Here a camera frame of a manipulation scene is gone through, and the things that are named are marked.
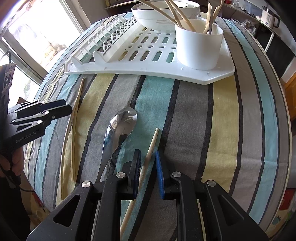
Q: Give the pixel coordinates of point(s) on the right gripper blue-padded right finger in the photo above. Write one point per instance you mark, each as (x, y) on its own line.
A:
(174, 185)

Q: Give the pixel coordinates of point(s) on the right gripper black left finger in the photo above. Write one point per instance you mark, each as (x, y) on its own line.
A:
(118, 187)

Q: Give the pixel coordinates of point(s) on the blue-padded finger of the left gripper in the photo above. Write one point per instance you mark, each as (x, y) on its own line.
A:
(38, 105)

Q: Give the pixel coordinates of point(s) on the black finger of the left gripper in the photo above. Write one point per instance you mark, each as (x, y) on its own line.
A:
(45, 117)

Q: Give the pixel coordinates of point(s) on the metal spoon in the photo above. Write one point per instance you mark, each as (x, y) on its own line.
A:
(118, 129)

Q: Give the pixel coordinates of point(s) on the striped tablecloth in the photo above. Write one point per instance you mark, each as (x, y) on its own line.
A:
(235, 131)

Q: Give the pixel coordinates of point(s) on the white plastic dish rack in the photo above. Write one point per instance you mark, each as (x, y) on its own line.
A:
(123, 46)

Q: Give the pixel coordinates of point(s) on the white utensil cup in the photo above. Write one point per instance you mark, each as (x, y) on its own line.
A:
(196, 49)

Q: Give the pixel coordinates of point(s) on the white electric kettle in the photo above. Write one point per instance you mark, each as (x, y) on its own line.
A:
(269, 18)

